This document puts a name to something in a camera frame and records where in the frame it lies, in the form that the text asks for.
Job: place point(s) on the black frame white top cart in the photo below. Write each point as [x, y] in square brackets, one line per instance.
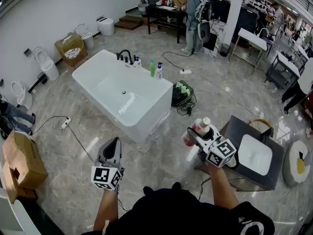
[288, 63]

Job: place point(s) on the wooden steps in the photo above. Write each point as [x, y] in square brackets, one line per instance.
[128, 22]

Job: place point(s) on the black mesh waste bin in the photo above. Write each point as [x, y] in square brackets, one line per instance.
[225, 50]

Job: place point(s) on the person's left forearm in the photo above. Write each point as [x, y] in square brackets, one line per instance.
[107, 209]

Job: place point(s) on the black bathtub faucet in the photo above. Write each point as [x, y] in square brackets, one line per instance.
[131, 59]

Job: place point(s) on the person's right forearm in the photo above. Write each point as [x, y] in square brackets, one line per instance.
[221, 187]

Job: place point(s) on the white washbasin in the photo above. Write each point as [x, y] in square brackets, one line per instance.
[254, 155]

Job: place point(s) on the green bottle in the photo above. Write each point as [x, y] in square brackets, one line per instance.
[152, 70]

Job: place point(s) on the white bottle blue pump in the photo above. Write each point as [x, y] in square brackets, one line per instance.
[159, 73]

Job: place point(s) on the black vanity cabinet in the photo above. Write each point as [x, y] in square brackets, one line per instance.
[234, 131]

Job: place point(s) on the white bathtub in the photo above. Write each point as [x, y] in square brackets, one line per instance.
[110, 87]

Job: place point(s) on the pink bottle with white cap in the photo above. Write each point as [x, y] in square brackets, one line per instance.
[201, 126]

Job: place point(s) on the yellow curved chair back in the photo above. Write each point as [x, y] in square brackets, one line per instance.
[260, 120]

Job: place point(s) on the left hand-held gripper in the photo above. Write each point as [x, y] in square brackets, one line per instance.
[105, 176]

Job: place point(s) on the small cardboard box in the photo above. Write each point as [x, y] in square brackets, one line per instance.
[12, 192]

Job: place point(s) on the large cardboard box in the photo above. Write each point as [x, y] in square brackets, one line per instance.
[22, 155]

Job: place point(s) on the white bottle blue label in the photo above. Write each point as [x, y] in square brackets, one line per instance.
[137, 63]

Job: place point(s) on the round white yellow cushion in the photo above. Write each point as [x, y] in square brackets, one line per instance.
[293, 165]

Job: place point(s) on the green camouflage case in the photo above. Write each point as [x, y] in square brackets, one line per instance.
[182, 92]

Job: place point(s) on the black basin faucet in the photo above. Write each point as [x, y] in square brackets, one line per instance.
[266, 134]

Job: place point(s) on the white power strip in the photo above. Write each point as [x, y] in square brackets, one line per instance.
[185, 71]
[66, 123]

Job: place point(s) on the person's black clothing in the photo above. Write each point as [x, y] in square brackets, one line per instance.
[171, 212]

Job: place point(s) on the white box unit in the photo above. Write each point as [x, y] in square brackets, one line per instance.
[14, 219]

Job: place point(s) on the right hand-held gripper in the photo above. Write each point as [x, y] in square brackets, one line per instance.
[220, 153]

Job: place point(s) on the white table metal frame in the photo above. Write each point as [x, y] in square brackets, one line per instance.
[252, 39]

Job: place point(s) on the black table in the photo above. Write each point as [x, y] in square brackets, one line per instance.
[156, 10]

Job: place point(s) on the round patterned basin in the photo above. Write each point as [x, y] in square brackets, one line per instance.
[72, 53]

